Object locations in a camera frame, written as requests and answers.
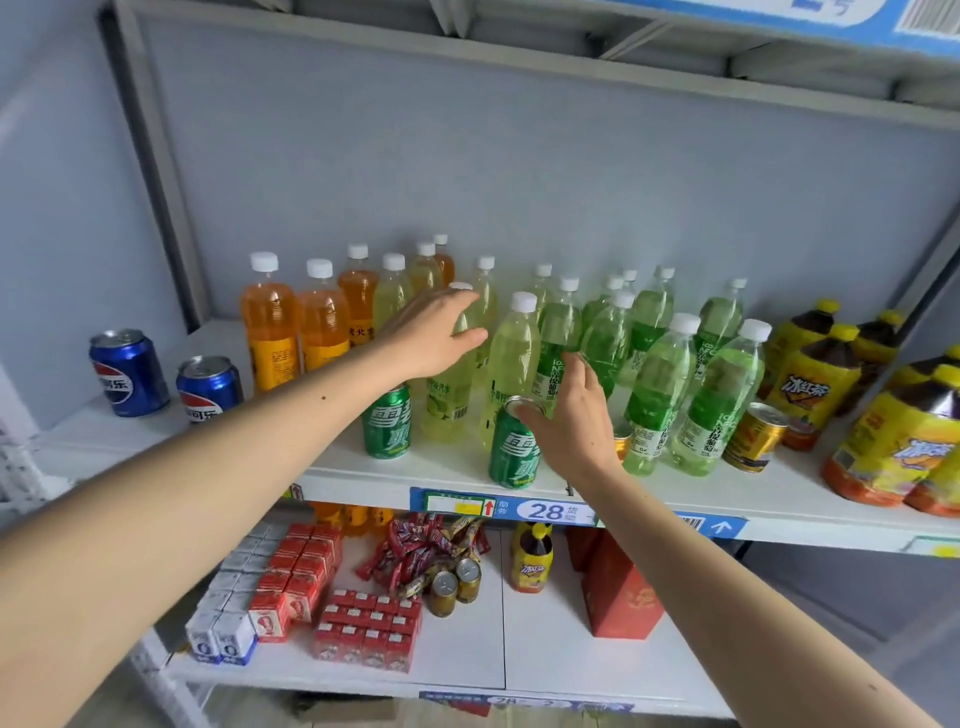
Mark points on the person's right hand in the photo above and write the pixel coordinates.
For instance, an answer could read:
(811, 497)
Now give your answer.
(577, 435)

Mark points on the person's left hand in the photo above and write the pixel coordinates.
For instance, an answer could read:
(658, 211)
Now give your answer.
(420, 341)

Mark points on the green drink can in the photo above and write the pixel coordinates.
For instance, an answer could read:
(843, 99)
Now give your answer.
(512, 454)
(386, 424)

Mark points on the group of pale yellow bottles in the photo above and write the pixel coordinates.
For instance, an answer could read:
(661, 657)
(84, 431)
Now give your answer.
(514, 367)

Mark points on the group of pale green bottles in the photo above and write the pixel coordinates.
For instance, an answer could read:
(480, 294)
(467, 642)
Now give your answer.
(652, 315)

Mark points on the white shelf with blue labels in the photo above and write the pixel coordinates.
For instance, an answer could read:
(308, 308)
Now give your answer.
(787, 487)

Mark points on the group of brown tea bottles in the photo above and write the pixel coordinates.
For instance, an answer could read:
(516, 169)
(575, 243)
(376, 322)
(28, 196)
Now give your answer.
(892, 442)

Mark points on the person's left forearm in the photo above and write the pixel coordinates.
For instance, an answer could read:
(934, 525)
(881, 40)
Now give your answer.
(150, 540)

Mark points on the person's right forearm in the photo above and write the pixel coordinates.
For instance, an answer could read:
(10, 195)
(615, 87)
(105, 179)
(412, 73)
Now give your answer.
(712, 600)

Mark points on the blue price label strip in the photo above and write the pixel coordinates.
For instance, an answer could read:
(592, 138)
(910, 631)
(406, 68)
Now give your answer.
(825, 15)
(555, 511)
(525, 703)

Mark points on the large red box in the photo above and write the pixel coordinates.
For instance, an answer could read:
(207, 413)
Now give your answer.
(619, 592)

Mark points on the pile of red snack packets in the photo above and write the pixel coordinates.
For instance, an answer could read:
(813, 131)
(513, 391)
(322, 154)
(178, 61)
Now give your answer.
(420, 547)

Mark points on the stack of small red cartons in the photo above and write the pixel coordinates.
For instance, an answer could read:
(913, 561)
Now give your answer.
(367, 630)

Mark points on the stack of white blue cartons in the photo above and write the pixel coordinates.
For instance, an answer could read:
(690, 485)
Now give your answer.
(225, 622)

